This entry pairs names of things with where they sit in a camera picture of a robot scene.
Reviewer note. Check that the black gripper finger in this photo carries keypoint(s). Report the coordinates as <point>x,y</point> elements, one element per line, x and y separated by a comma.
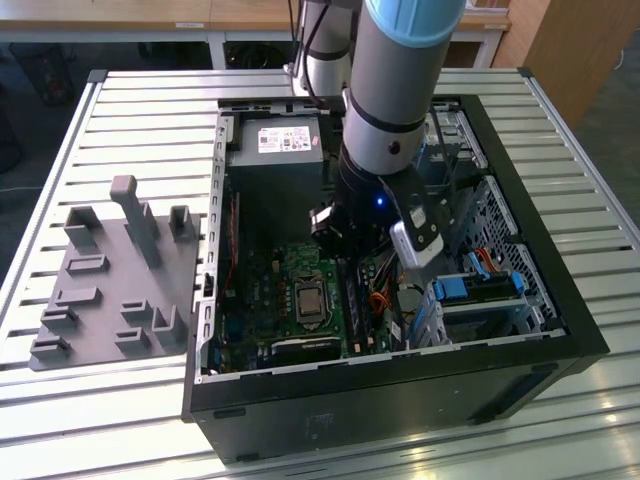
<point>325,225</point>

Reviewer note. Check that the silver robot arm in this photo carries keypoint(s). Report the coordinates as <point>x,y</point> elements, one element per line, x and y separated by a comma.
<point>395,75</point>

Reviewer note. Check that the black RAM slot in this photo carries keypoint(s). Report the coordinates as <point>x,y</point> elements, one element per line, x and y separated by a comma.
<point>358,346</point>

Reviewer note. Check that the grey power supply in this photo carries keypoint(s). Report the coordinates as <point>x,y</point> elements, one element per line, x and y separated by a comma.
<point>275,190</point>

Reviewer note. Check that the silver CPU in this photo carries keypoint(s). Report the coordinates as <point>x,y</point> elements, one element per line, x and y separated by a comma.
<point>311,301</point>

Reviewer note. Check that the green motherboard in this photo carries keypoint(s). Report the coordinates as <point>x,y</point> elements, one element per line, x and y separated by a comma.
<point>265,300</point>

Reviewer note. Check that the tall grey drive cage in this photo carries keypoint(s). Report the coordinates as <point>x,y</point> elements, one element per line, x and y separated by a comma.
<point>471,145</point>

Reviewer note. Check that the blue disk carrier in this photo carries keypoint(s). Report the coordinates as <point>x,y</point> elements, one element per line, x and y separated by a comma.
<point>450,290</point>

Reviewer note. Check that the black graphics card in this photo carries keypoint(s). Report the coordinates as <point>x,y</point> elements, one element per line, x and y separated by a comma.
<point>305,349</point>

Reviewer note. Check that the low grey drive cage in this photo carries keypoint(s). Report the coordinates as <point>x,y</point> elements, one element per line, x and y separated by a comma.
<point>480,306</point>

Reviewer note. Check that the black PC case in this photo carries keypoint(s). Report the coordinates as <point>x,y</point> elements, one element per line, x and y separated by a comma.
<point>350,415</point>

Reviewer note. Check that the grey parts rack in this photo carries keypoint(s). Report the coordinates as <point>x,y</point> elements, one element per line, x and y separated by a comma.
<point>110,280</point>

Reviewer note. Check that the wooden cabinet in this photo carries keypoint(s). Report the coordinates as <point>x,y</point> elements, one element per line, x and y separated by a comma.
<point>575,50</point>

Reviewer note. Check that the wooden desk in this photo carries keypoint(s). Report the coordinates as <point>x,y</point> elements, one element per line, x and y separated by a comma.
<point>100,12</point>

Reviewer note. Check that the black camera bracket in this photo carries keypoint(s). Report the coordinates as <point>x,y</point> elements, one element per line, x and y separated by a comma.
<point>407,192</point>

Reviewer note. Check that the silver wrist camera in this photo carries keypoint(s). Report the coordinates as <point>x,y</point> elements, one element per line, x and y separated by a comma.
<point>407,250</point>

